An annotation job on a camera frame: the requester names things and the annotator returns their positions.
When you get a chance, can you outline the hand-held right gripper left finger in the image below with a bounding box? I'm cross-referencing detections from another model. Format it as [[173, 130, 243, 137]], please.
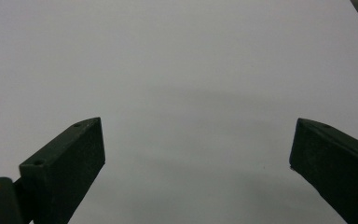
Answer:
[[19, 117, 106, 224]]

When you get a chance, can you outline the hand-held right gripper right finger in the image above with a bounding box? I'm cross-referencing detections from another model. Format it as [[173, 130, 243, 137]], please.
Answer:
[[289, 118, 358, 224]]

